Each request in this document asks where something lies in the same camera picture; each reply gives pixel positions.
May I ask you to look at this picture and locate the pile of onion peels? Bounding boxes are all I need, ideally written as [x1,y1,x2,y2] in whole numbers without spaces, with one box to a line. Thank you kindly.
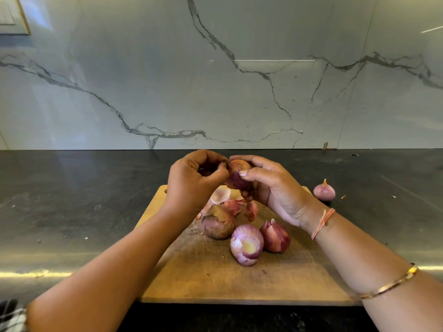
[197,186,260,223]

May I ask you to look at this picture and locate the gold bangle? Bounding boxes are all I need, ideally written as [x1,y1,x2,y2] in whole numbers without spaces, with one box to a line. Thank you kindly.
[360,264,420,300]

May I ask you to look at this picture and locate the orange thread bracelet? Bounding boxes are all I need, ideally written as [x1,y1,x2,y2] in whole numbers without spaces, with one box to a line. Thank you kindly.
[311,208,336,240]

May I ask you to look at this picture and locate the black white plaid sleeve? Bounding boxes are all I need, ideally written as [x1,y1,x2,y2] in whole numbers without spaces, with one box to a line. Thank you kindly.
[0,298,27,332]

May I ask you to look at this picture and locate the white wall switch plate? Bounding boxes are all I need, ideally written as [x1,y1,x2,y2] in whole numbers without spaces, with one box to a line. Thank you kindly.
[0,0,31,36]

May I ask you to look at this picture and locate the brownish red onion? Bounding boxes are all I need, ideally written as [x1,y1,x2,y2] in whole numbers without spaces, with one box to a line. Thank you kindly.
[201,206,236,240]

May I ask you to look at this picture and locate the person's right hand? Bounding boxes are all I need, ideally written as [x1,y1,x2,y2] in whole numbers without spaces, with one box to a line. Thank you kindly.
[230,154,328,229]

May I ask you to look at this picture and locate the person's left forearm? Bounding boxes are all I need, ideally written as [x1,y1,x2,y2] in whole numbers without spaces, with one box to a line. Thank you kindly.
[26,207,191,332]

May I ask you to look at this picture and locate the person's left hand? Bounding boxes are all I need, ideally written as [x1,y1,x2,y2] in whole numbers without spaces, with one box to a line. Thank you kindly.
[163,149,231,220]

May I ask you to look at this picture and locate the person's right forearm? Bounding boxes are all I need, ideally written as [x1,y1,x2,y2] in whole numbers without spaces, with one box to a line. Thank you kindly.
[305,207,443,332]

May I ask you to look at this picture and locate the small red onion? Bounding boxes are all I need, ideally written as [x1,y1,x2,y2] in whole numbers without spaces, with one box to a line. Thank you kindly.
[313,179,336,202]

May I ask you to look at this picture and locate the wooden cutting board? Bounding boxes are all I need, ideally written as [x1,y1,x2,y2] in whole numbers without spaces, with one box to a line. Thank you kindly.
[135,184,361,306]

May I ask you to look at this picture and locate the red onion with pale patch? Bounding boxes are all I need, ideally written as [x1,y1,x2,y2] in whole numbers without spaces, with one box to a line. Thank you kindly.
[230,224,265,267]

